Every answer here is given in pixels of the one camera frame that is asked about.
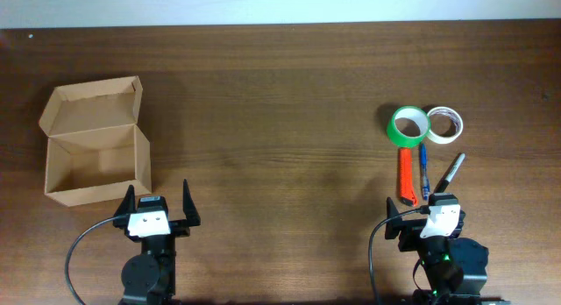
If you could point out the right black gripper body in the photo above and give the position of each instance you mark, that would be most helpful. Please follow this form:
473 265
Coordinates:
411 229

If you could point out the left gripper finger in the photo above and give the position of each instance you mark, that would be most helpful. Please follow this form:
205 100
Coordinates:
191 213
127 205

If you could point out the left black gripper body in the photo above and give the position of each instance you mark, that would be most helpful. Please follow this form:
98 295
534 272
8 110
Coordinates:
179 227

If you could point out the brown cardboard box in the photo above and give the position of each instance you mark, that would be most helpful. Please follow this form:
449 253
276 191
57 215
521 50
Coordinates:
95 149

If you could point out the green tape roll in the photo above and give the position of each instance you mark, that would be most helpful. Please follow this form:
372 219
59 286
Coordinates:
408 126

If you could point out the white tape roll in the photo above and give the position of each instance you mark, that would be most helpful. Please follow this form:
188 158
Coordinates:
447 125

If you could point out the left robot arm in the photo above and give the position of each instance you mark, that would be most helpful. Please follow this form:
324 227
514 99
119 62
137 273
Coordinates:
149 277

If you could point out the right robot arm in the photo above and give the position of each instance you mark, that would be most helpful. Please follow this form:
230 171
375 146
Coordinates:
455 267

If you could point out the orange utility knife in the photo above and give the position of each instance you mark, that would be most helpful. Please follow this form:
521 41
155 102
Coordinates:
406 186

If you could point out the blue ballpoint pen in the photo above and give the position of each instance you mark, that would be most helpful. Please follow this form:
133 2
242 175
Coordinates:
423 157

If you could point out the black permanent marker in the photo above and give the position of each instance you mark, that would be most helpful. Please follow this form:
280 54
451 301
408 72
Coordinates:
449 175

